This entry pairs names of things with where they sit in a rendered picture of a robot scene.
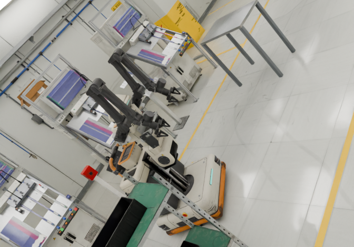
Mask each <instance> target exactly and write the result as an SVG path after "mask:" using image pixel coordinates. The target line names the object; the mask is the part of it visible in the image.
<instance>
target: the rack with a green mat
mask: <svg viewBox="0 0 354 247"><path fill-rule="evenodd" d="M120 174H121V175H122V176H123V177H125V178H126V179H127V180H129V181H130V182H131V183H133V184H134V185H135V186H134V188H133V189H132V191H131V193H130V194H129V196H128V197H129V198H133V199H136V200H137V201H138V202H140V203H141V204H143V205H144V206H145V207H146V208H147V209H146V211H145V213H144V215H143V217H142V218H141V220H140V222H139V224H138V226H137V228H136V229H135V231H134V233H133V235H132V237H131V238H130V240H129V242H128V244H127V246H126V247H143V245H144V243H145V242H146V239H147V238H148V236H149V234H150V232H151V230H152V229H153V227H154V225H155V223H156V221H157V219H158V217H159V216H160V214H161V212H162V210H163V208H166V209H167V210H168V211H170V212H171V213H172V214H174V215H175V216H176V217H178V218H179V219H180V220H182V221H183V222H184V223H186V224H187V225H188V226H189V227H191V228H190V230H189V232H188V235H187V237H186V239H185V241H188V242H191V243H194V244H197V245H199V246H200V247H231V245H232V243H233V242H235V243H236V244H237V245H239V246H240V247H248V246H247V245H246V244H245V243H243V242H242V241H241V240H240V239H238V238H237V237H236V236H235V235H234V234H232V233H231V232H230V231H228V230H227V229H226V228H225V227H223V226H222V225H221V224H220V223H219V222H217V221H216V220H215V219H214V218H212V217H211V216H210V215H208V214H207V213H206V212H205V211H203V210H202V209H201V208H200V207H198V206H197V205H196V204H195V203H193V202H192V201H191V200H190V199H188V198H187V197H186V196H185V195H184V194H182V193H181V192H180V191H179V190H177V189H176V188H175V187H174V186H172V185H171V184H170V183H169V182H167V181H166V180H165V179H164V178H162V177H161V176H160V175H158V174H157V173H156V172H155V171H151V172H150V174H149V175H150V176H151V177H153V178H154V179H155V180H156V181H158V182H159V183H160V184H154V183H143V182H138V181H137V180H136V179H134V178H133V177H132V176H130V175H129V174H128V173H126V172H125V171H124V170H121V171H120ZM171 193H173V194H174V195H175V196H177V197H178V198H179V199H180V200H181V201H183V202H184V203H185V204H187V205H188V206H189V207H190V208H192V209H193V210H195V211H196V212H197V213H198V214H199V215H201V216H202V217H203V218H205V219H206V220H207V221H208V222H210V223H211V224H212V225H213V226H215V227H216V228H217V229H218V230H219V231H218V230H214V229H210V228H205V227H202V226H198V225H195V224H193V223H192V222H191V221H189V220H188V219H187V218H185V217H184V216H183V215H182V214H180V213H179V212H178V211H176V210H175V209H174V208H172V207H171V206H170V205H168V204H167V201H168V199H169V197H170V195H171Z"/></svg>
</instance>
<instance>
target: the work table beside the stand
mask: <svg viewBox="0 0 354 247"><path fill-rule="evenodd" d="M255 6H256V8H257V9H258V10H259V12H260V13H261V14H262V15H263V17H264V18H265V19H266V20H267V22H268V23H269V24H270V26H271V27H272V28H273V29H274V31H275V32H276V33H277V34H278V36H279V37H280V38H281V39H282V41H283V42H284V43H285V45H286V46H287V48H288V49H289V50H290V51H291V53H294V52H295V51H296V50H295V48H294V47H293V46H292V45H291V43H290V42H289V41H288V39H287V38H286V37H285V35H284V34H283V33H282V32H281V30H280V29H279V28H278V26H277V25H276V24H275V22H274V21H273V20H272V18H271V17H270V16H269V14H268V13H267V12H266V11H265V9H264V8H263V7H262V5H261V4H260V3H259V2H258V0H254V1H252V2H250V3H248V4H246V5H244V6H242V7H240V8H238V9H236V10H235V11H233V12H231V13H229V14H227V15H225V16H223V17H221V18H220V19H218V20H216V21H215V22H214V24H213V25H212V27H211V28H210V30H209V31H208V33H207V34H206V36H205V37H204V39H203V40H202V42H201V43H200V45H201V46H202V47H203V48H204V49H205V50H206V51H207V52H208V53H209V54H210V56H211V57H212V58H213V59H214V60H215V61H216V62H217V63H218V64H219V65H220V66H221V68H222V69H223V70H224V71H225V72H226V73H227V74H228V75H229V76H230V77H231V78H232V79H233V81H234V82H235V83H236V84H237V85H238V86H239V87H241V86H242V83H241V82H240V81H239V80H238V79H237V78H236V77H235V76H234V75H233V73H232V72H231V71H230V70H229V69H228V68H227V67H226V66H225V65H224V64H223V62H222V61H221V60H220V59H219V58H218V57H217V56H216V55H215V54H214V53H213V52H212V50H211V49H210V48H209V47H208V46H207V45H206V43H208V42H210V41H213V40H215V39H217V38H219V37H222V36H224V35H226V36H227V37H228V39H229V40H230V41H231V42H232V43H233V44H234V45H235V47H236V48H237V49H238V50H239V51H240V52H241V53H242V55H243V56H244V57H245V58H246V59H247V60H248V62H249V63H250V64H251V65H253V64H254V63H255V62H254V61H253V60H252V58H251V57H250V56H249V55H248V54H247V53H246V51H245V50H244V49H243V48H242V47H241V46H240V44H239V43H238V42H237V41H236V40H235V39H234V38H233V36H232V35H231V34H230V33H231V32H233V31H235V30H238V29H239V30H240V31H241V32H242V33H243V35H244V36H245V37H246V38H247V39H248V41H249V42H250V43H251V44H252V45H253V47H254V48H255V49H256V50H257V51H258V52H259V54H260V55H261V56H262V57H263V58H264V60H265V61H266V62H267V63H268V64H269V66H270V67H271V68H272V69H273V70H274V72H275V73H276V74H277V75H278V76H279V77H283V74H282V72H281V71H280V70H279V69H278V67H277V66H276V65H275V63H274V62H273V61H272V60H271V59H270V57H269V56H268V55H267V54H266V53H265V51H264V50H263V49H262V48H261V47H260V45H259V44H258V43H257V42H256V41H255V39H254V38H253V37H252V36H251V34H250V33H249V32H248V31H247V30H246V28H245V27H244V26H243V24H244V23H245V21H246V20H247V18H248V17H249V15H250V13H251V12H252V10H253V8H254V7H255Z"/></svg>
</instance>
